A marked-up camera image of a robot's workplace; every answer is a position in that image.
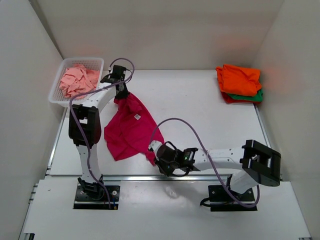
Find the magenta t shirt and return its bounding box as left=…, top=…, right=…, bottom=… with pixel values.
left=104, top=93, right=164, bottom=166

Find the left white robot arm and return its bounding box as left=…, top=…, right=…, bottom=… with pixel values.
left=68, top=65, right=135, bottom=202

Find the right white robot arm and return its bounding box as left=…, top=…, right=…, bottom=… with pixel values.
left=148, top=140, right=281, bottom=200

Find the white plastic basket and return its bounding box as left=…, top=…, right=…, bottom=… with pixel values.
left=48, top=57, right=104, bottom=108

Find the pink t shirt in basket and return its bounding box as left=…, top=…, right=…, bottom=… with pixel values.
left=59, top=64, right=100, bottom=99

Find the red folded t shirt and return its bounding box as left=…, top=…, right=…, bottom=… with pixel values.
left=221, top=92, right=260, bottom=104

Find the orange folded t shirt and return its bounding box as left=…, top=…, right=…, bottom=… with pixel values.
left=215, top=64, right=262, bottom=97

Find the green folded t shirt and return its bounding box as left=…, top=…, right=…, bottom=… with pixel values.
left=227, top=88, right=264, bottom=103

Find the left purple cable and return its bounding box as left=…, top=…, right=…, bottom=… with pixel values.
left=69, top=57, right=136, bottom=210

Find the purple cable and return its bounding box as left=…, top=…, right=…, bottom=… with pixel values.
left=69, top=57, right=136, bottom=210
left=151, top=117, right=261, bottom=209

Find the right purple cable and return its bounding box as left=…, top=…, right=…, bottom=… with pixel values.
left=151, top=117, right=261, bottom=209

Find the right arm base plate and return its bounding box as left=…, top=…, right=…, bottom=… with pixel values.
left=199, top=185, right=258, bottom=212

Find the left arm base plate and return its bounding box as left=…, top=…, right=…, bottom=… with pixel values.
left=73, top=184, right=121, bottom=211

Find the aluminium table rail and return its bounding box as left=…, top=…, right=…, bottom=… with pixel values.
left=44, top=174, right=230, bottom=182

